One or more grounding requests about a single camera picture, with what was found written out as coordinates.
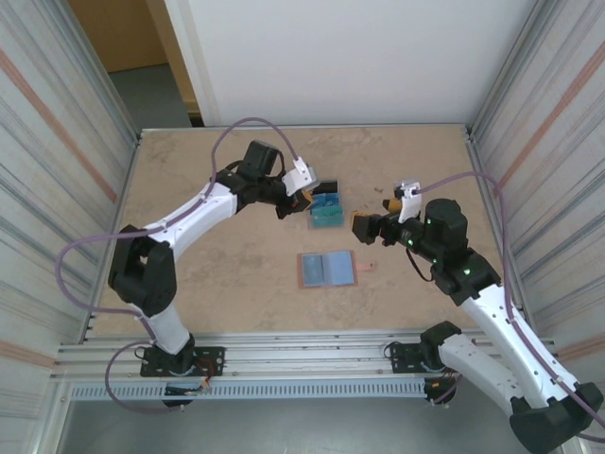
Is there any brown wooden door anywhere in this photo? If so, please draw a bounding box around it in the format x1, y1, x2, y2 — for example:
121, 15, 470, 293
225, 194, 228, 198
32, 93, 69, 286
68, 0, 202, 128

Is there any perforated grey cable tray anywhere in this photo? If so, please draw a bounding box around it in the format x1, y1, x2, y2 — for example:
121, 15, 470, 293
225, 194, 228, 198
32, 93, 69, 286
68, 381, 426, 401

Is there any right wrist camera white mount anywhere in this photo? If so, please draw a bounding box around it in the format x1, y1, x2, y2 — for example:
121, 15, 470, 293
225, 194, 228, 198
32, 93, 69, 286
393, 179, 423, 223

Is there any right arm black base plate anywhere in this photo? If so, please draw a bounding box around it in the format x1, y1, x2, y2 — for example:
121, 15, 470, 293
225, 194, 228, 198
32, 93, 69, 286
389, 338, 475, 375

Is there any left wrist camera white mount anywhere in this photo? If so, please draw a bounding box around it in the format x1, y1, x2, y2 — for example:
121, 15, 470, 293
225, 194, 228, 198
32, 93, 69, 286
282, 158, 320, 195

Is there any small circuit board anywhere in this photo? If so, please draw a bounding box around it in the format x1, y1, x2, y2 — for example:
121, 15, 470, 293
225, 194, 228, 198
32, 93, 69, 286
164, 382, 212, 396

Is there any striped translucent side panel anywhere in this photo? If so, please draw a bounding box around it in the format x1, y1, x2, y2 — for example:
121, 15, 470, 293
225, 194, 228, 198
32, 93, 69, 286
0, 0, 143, 454
465, 0, 605, 427

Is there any white door frame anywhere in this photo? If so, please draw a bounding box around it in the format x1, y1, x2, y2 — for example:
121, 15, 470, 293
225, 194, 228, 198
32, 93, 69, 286
163, 0, 223, 128

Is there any aluminium rail frame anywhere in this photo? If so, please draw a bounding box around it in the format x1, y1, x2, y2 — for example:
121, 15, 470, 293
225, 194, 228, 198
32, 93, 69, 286
54, 329, 563, 382

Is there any blue logo diamond card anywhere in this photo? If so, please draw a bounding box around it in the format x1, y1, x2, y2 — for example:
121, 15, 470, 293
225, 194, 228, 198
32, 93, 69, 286
302, 254, 328, 286

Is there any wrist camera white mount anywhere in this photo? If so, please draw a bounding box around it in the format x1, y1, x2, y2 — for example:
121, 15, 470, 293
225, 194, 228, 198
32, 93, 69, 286
393, 179, 423, 223
282, 158, 320, 195

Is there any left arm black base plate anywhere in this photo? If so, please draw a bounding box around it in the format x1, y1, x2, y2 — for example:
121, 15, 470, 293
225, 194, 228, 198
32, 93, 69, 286
140, 346, 226, 378

